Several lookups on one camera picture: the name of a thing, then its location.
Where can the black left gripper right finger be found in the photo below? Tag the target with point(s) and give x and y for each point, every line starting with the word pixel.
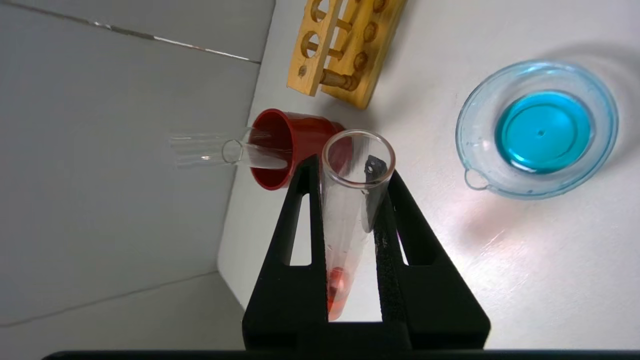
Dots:
pixel 430 295

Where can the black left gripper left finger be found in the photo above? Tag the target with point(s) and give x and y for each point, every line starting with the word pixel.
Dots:
pixel 300 295

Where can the red pigment glass test tube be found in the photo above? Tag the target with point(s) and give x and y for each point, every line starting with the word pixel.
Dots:
pixel 350 240

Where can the blue pigment glass test tube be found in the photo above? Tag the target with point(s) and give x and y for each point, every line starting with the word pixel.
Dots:
pixel 260 156

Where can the wooden test tube rack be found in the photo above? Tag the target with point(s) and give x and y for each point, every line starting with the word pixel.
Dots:
pixel 387 45

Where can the dark red plastic cup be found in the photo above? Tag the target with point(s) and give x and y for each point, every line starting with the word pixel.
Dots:
pixel 300 130

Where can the clear glass beaker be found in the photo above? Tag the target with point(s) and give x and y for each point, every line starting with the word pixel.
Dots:
pixel 545 132

